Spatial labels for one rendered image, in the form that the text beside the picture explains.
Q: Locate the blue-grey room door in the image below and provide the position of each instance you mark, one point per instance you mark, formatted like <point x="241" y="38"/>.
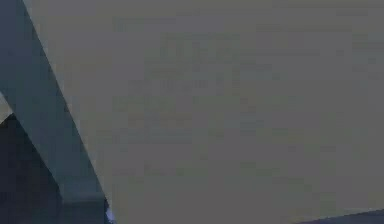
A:
<point x="43" y="110"/>

